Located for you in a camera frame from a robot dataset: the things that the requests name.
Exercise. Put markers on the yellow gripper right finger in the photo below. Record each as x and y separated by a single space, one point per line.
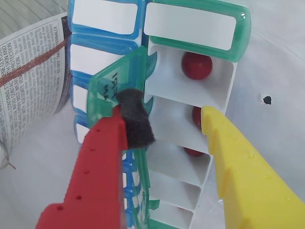
250 186

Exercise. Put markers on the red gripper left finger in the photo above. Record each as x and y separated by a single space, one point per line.
95 171

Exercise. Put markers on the pale grey tablecloth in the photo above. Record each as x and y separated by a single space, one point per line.
274 59

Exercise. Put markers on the blue-lidded weekly pill organizer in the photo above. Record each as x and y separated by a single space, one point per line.
102 16

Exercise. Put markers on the green-lidded weekly pill organizer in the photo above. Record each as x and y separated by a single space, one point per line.
190 26

